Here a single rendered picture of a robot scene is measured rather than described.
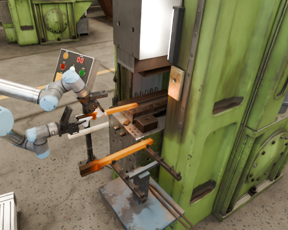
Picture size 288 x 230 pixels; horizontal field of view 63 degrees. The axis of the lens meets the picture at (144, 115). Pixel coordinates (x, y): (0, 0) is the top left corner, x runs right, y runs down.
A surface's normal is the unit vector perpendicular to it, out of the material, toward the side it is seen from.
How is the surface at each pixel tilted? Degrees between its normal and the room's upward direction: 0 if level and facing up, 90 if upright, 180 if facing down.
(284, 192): 0
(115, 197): 0
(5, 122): 86
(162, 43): 90
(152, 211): 0
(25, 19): 90
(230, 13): 89
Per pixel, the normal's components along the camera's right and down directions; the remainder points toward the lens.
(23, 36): 0.54, 0.48
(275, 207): 0.05, -0.83
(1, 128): 0.97, 0.11
